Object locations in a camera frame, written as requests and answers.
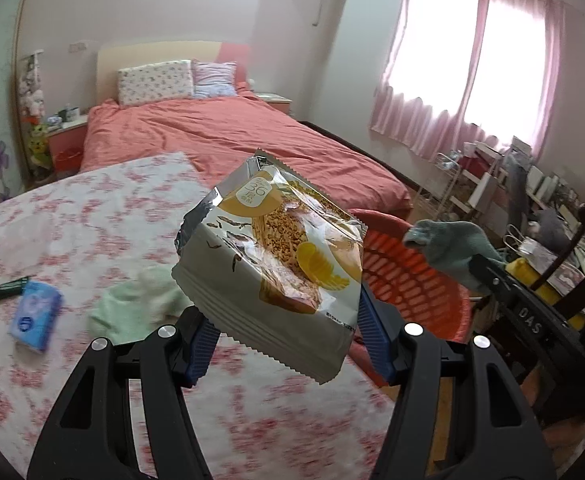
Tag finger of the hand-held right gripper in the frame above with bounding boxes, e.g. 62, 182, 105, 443
469, 254, 517, 307

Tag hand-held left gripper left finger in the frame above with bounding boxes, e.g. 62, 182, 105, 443
27, 305, 220, 480

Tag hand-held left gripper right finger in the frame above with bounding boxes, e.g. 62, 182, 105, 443
357, 291, 558, 480

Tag grey green sock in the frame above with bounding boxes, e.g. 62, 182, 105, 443
403, 219, 508, 293

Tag red plastic laundry basket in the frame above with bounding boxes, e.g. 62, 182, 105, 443
347, 208, 473, 376

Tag silver snack packet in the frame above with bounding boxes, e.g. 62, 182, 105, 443
171, 149, 368, 386

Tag yellow bag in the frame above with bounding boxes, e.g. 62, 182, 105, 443
505, 257, 539, 287

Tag light green sock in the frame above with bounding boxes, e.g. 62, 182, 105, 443
88, 265, 193, 346

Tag white shelf cart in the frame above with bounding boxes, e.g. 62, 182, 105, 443
453, 140, 503, 221

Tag grey office chair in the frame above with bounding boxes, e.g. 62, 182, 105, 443
503, 152, 531, 211

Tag red floral tablecloth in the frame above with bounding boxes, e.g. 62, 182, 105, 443
0, 152, 398, 480

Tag blue tissue pack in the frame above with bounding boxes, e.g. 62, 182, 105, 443
8, 281, 64, 353

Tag pink curtain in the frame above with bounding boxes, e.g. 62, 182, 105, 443
460, 0, 571, 161
367, 0, 491, 153

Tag dark green tube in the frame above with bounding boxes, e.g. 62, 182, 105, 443
0, 276, 33, 301

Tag bed with coral duvet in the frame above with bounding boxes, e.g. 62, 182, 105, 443
80, 40, 413, 221

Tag pink nightstand with clutter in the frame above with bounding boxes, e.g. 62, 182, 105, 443
46, 106, 90, 178

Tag yellow green plush toy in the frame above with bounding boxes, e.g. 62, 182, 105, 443
28, 122, 53, 171

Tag pink striped pillow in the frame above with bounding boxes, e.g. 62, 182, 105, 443
191, 60, 238, 100

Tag white floral pillow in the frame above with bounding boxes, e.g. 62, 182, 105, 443
117, 60, 196, 107

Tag hanging plush toys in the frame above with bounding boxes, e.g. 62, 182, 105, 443
18, 50, 46, 121

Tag white pipe cover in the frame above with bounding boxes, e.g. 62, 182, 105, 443
313, 0, 351, 27

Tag white wire rack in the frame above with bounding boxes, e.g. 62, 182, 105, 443
415, 152, 461, 221

